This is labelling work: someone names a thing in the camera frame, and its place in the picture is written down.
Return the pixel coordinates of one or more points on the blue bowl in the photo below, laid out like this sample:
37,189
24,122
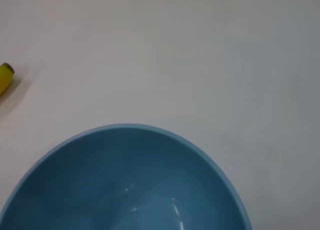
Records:
120,170

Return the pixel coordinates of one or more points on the yellow banana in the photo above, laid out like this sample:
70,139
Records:
5,76

